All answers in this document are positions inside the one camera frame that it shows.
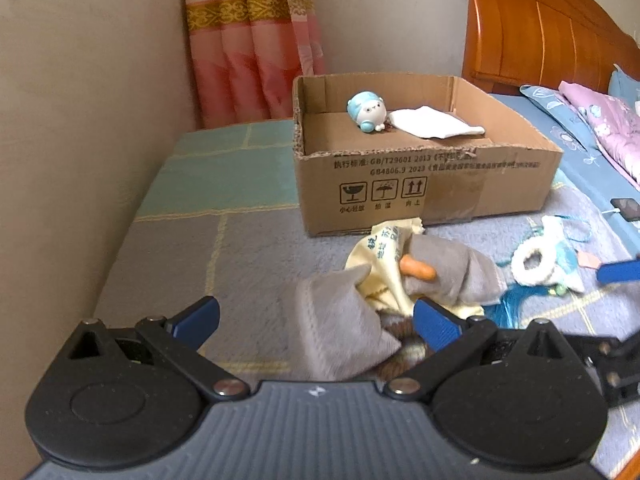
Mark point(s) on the wooden bed headboard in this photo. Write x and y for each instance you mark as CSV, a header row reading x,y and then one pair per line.
x,y
540,30

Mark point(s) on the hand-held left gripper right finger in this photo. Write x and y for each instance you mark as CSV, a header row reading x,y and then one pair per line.
x,y
437,326

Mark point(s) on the pink floral quilt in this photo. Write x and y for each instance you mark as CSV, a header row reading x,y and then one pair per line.
x,y
605,120

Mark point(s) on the blue floral pillow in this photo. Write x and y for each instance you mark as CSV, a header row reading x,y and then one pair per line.
x,y
550,110

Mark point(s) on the white folded cloth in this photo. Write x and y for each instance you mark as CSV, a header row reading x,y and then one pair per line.
x,y
435,122

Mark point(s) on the black smartphone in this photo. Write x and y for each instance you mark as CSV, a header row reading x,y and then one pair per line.
x,y
627,207

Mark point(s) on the blue bed sheet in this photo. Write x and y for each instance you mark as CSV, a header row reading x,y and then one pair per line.
x,y
575,170

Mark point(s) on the white and light blue pouch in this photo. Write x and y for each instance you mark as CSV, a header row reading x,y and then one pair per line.
x,y
567,260

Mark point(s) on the white fluffy scrunchie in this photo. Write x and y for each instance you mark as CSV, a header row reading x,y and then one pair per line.
x,y
520,265

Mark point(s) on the pink tag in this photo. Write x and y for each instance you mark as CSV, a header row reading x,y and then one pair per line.
x,y
589,259

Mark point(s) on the small orange soft toy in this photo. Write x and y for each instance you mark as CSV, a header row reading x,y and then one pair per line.
x,y
419,267

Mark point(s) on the grey and green plaid blanket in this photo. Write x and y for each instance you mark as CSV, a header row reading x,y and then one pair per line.
x,y
210,220

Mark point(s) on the pink patterned curtain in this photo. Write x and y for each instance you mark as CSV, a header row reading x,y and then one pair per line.
x,y
250,45

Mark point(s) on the brown cardboard box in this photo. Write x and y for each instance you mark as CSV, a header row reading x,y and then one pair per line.
x,y
425,185

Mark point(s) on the blue and white plush toy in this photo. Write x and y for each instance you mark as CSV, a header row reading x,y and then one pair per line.
x,y
366,110

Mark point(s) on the grey stitched cloth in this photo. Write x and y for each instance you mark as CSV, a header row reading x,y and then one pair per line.
x,y
455,270
335,330

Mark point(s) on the plain blue pillow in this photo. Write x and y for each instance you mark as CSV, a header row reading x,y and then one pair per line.
x,y
622,82

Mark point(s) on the brown scrunchie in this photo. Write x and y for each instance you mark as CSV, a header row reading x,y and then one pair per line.
x,y
400,330

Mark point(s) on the yellow printed cloth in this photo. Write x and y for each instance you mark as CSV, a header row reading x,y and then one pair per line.
x,y
382,265

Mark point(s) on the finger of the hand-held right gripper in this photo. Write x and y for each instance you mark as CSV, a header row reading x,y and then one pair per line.
x,y
620,271
617,370

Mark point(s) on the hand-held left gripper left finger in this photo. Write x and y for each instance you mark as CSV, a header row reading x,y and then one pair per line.
x,y
197,321

